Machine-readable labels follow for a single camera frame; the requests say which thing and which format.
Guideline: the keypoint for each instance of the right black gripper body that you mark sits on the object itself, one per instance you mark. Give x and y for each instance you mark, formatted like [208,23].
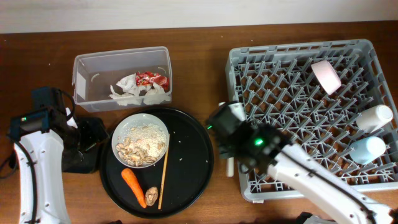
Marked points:
[224,152]

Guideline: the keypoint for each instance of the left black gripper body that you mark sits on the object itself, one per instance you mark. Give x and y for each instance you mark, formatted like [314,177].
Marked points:
[83,139]

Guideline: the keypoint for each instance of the white plastic fork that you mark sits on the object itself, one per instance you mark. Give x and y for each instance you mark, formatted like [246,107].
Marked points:
[230,167]

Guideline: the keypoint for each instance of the red snack wrapper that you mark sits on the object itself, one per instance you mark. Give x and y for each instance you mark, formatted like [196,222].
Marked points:
[149,78]

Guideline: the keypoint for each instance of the pink small bowl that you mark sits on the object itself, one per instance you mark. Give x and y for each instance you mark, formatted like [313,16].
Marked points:
[326,76]

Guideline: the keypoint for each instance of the light blue cup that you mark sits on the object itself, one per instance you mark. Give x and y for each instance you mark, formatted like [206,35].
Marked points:
[366,150]

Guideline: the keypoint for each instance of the white cup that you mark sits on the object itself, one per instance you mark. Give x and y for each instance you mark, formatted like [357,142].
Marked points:
[374,118]

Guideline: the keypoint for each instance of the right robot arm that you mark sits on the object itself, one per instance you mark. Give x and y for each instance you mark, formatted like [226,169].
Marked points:
[269,151]

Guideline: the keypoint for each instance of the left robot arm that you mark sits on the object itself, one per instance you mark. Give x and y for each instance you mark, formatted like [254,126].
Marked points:
[48,141]

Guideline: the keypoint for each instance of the grey dishwasher rack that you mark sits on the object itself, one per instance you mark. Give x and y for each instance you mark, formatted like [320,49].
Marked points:
[277,86]

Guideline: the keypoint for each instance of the black rectangular tray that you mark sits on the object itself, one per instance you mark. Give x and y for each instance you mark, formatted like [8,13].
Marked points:
[85,160]

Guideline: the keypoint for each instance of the round black tray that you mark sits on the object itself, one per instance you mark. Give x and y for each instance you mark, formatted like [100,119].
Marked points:
[189,167]

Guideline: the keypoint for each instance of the grey bowl with food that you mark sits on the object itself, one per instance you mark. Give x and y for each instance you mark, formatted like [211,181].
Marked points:
[140,140]

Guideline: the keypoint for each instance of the orange carrot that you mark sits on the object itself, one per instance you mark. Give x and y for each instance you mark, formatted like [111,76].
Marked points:
[132,181]

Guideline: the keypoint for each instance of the wooden chopstick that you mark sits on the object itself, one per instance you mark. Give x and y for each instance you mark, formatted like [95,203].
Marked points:
[161,194]

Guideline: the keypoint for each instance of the clear plastic bin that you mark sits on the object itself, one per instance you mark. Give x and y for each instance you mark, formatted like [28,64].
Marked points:
[93,74]

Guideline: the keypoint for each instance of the brown shiitake mushroom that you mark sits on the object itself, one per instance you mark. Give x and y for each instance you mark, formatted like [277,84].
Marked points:
[151,196]

